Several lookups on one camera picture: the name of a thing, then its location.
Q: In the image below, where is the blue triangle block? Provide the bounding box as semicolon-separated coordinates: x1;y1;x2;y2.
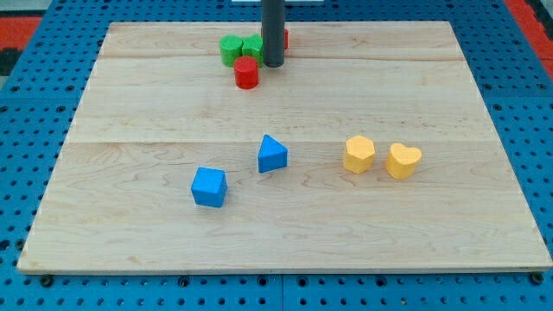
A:
257;135;288;173

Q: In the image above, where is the blue cube block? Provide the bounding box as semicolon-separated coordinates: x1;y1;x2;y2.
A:
191;167;227;208

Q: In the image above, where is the yellow hexagon block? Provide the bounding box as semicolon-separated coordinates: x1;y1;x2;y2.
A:
343;136;376;174

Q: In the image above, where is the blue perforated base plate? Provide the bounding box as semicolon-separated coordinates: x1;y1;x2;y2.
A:
1;1;552;310

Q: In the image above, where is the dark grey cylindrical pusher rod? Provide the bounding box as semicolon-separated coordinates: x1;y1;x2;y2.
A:
261;0;285;68

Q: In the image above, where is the red cylinder block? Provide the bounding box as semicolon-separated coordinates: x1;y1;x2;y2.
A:
234;56;259;89

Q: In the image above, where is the light wooden board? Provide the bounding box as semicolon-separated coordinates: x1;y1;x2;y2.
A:
17;22;552;275

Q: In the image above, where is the green star block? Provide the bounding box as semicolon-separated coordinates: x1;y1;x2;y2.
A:
242;34;264;67

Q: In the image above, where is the red block behind rod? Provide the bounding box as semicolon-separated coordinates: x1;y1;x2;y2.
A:
284;29;289;50

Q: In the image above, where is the yellow heart block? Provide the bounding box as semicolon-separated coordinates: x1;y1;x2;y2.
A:
385;143;423;180

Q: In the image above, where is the green cylinder block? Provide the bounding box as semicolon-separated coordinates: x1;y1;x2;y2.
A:
219;35;244;67

